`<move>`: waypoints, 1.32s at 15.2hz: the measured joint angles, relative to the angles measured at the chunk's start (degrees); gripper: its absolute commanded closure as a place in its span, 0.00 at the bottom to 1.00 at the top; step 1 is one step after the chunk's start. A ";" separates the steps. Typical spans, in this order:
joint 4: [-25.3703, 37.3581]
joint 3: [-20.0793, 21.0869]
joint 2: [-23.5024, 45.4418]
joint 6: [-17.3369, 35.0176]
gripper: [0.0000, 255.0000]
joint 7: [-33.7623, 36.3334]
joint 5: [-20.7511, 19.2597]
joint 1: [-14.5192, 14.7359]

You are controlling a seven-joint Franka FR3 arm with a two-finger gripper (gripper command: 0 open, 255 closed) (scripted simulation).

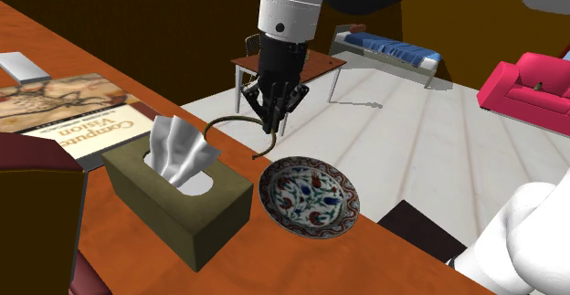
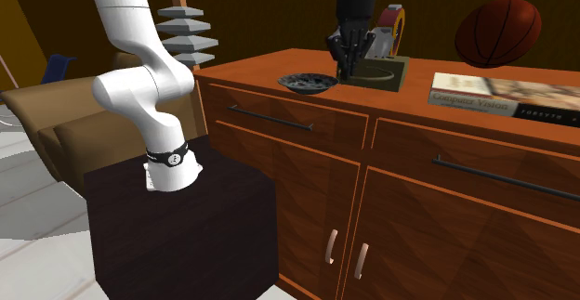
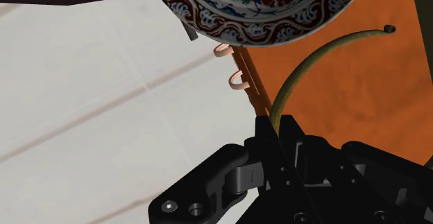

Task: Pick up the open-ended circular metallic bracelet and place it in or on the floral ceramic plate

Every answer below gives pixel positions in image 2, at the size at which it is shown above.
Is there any tan sofa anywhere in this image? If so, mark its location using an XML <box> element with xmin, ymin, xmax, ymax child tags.
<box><xmin>0</xmin><ymin>51</ymin><xmax>210</xmax><ymax>199</ymax></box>

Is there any brown basketball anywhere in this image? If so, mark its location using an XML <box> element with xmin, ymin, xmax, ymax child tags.
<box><xmin>454</xmin><ymin>0</ymin><xmax>544</xmax><ymax>70</ymax></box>

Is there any dark shallow bowl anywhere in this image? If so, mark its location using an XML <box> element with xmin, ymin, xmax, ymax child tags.
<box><xmin>277</xmin><ymin>72</ymin><xmax>340</xmax><ymax>96</ymax></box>

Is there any grey red tape dispenser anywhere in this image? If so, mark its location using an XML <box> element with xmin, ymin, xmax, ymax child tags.
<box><xmin>363</xmin><ymin>3</ymin><xmax>407</xmax><ymax>60</ymax></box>

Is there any dark robot stand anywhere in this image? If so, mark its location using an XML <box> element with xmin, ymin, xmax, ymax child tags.
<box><xmin>83</xmin><ymin>135</ymin><xmax>280</xmax><ymax>300</ymax></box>

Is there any olive square box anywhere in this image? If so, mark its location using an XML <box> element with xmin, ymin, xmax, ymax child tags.
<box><xmin>338</xmin><ymin>55</ymin><xmax>411</xmax><ymax>93</ymax></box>

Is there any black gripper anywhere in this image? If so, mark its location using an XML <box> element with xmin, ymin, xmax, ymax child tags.
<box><xmin>326</xmin><ymin>0</ymin><xmax>378</xmax><ymax>81</ymax></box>

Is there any large thick book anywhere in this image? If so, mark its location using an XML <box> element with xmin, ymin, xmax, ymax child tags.
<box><xmin>427</xmin><ymin>72</ymin><xmax>580</xmax><ymax>128</ymax></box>

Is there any blue chair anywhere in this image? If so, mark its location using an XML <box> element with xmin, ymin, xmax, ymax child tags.
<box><xmin>40</xmin><ymin>53</ymin><xmax>79</xmax><ymax>85</ymax></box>

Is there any orange wooden sideboard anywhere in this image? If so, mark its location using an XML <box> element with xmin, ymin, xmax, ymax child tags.
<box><xmin>191</xmin><ymin>47</ymin><xmax>580</xmax><ymax>300</ymax></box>

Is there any wooden stand with grey tiers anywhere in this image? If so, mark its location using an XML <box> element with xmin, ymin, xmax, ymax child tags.
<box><xmin>143</xmin><ymin>0</ymin><xmax>238</xmax><ymax>72</ymax></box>

